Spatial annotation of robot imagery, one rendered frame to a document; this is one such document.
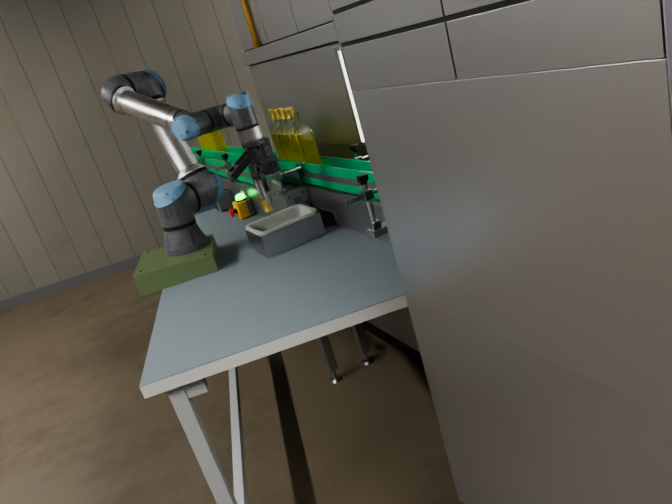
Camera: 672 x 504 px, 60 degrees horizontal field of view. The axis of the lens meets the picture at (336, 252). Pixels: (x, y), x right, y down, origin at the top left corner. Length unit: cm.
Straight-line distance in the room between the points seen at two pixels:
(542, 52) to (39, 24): 468
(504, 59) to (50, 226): 482
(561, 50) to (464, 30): 18
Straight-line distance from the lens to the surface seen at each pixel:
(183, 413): 152
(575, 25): 80
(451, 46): 97
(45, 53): 523
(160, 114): 195
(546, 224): 93
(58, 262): 550
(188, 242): 205
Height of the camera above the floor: 136
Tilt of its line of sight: 20 degrees down
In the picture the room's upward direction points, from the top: 17 degrees counter-clockwise
